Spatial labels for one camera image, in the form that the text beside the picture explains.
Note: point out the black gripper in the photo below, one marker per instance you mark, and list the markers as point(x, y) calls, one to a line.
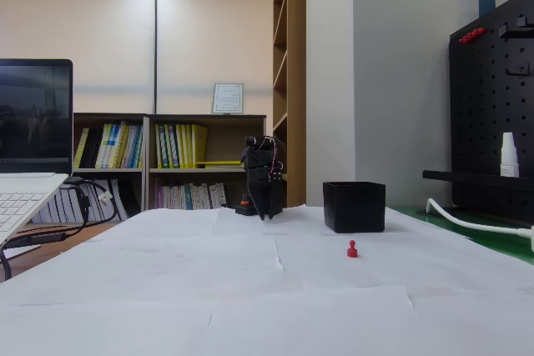
point(261, 182)

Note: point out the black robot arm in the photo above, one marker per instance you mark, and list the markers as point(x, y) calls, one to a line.
point(260, 156)

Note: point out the black square box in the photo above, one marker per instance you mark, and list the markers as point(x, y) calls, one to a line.
point(354, 208)

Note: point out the black orange base clamp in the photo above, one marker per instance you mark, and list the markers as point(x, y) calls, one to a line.
point(244, 208)

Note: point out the flat yellow book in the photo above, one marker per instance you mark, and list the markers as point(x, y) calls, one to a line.
point(219, 162)

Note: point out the low light wooden bookshelf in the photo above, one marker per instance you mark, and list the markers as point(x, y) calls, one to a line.
point(221, 143)

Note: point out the wide yellow binder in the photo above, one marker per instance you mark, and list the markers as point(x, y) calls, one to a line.
point(199, 145)

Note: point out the framed certificate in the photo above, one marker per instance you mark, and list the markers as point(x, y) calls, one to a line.
point(228, 98)

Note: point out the white paper sheet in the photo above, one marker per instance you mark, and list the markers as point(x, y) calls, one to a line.
point(375, 322)
point(167, 264)
point(104, 329)
point(396, 256)

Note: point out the low dark wooden bookshelf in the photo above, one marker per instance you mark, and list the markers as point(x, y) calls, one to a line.
point(144, 189)

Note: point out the tall wooden bookshelf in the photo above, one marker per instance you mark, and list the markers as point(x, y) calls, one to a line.
point(294, 81)

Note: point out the black pegboard shelf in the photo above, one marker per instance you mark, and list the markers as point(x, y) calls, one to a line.
point(475, 178)

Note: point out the green desk mat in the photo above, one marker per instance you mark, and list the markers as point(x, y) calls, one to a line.
point(480, 235)

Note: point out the black pegboard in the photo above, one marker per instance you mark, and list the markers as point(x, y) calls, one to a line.
point(492, 114)

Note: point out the white laptop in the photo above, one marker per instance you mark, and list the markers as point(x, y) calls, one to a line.
point(29, 131)

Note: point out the white plastic bottle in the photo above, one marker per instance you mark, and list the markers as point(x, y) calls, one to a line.
point(509, 156)

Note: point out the black pegboard hook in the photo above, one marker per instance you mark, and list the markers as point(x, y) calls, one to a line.
point(517, 70)
point(507, 31)

